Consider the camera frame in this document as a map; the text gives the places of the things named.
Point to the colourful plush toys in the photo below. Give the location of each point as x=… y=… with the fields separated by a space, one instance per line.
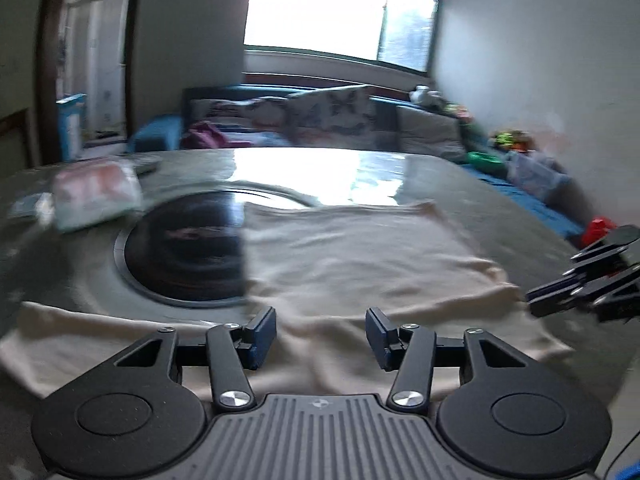
x=512 y=140

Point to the magenta cloth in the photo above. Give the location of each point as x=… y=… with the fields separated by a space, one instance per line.
x=206 y=136

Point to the large butterfly print cushion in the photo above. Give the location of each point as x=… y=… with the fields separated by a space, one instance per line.
x=339 y=117

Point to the pink tissue pack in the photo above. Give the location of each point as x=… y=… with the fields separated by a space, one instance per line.
x=91 y=192

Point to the grey cushion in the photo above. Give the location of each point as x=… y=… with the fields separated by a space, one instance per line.
x=425 y=133

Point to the window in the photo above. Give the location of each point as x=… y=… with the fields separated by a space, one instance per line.
x=390 y=32

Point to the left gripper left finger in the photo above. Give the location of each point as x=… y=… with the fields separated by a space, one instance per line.
x=130 y=415

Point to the clear plastic storage box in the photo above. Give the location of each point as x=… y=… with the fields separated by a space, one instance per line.
x=535 y=178

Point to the blue sofa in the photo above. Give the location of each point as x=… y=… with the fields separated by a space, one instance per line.
x=164 y=132

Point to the grey remote control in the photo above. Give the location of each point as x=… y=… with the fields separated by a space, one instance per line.
x=144 y=164

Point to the black round induction cooktop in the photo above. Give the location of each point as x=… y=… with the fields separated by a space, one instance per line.
x=186 y=252

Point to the cream knit garment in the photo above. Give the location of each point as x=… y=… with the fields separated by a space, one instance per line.
x=320 y=269

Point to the white plush toy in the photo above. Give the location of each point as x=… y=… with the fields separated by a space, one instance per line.
x=426 y=97

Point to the green plastic bowl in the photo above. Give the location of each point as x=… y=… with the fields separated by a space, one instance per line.
x=487 y=163

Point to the small butterfly print cushion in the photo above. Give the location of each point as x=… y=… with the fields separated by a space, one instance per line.
x=255 y=115

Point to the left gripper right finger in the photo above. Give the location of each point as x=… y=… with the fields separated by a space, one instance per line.
x=511 y=416

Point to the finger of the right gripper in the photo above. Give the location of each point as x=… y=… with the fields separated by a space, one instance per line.
x=616 y=252
x=611 y=298

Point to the red plastic stool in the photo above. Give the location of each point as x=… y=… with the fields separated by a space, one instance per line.
x=597 y=228

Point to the blue white cabinet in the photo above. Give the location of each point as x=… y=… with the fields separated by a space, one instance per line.
x=71 y=125

